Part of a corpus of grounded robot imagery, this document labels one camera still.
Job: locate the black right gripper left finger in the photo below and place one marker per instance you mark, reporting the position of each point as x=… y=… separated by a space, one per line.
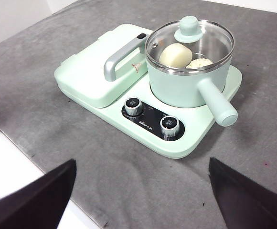
x=33 y=202

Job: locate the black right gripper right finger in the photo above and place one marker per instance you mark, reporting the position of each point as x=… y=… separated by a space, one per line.
x=248 y=202

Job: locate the round ridged bun green specks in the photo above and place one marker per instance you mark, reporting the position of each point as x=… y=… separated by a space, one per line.
x=199 y=64

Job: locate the plain white rectangular bun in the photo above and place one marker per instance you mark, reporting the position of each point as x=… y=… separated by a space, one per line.
x=175 y=56

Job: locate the glass pot lid green knob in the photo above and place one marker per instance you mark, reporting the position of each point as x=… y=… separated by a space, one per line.
x=188 y=29

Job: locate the mint green breakfast machine base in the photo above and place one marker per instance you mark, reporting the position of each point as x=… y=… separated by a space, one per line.
x=200 y=140

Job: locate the silver control dial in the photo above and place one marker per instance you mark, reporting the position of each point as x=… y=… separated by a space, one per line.
x=170 y=126
x=133 y=106

